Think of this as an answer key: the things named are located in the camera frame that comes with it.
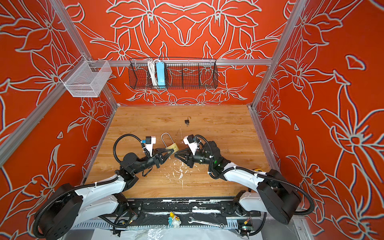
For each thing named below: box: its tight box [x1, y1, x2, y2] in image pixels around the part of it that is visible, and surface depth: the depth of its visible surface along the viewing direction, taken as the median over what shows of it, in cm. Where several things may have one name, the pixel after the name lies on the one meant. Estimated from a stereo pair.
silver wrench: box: [188, 216, 225, 229], surface depth 70 cm
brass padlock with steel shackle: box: [161, 132, 179, 153], surface depth 72 cm
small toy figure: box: [168, 211, 182, 229], surface depth 69 cm
